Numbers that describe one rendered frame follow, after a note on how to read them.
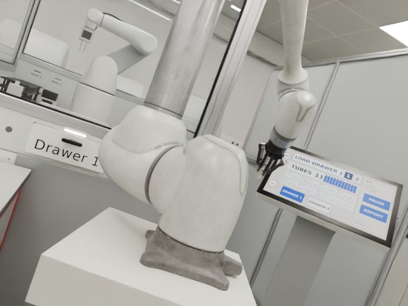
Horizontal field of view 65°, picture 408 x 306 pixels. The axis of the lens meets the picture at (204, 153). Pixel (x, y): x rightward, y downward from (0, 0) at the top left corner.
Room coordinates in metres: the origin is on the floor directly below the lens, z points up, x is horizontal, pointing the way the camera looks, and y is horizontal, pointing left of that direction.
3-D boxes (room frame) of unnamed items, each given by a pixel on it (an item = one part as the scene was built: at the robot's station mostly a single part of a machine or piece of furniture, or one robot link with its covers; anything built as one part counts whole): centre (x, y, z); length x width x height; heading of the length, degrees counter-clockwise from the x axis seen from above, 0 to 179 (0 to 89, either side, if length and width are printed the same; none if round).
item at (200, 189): (0.70, -0.03, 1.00); 0.18 x 0.16 x 0.22; 58
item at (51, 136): (1.22, 0.49, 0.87); 0.29 x 0.02 x 0.11; 112
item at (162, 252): (0.69, -0.06, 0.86); 0.22 x 0.18 x 0.06; 97
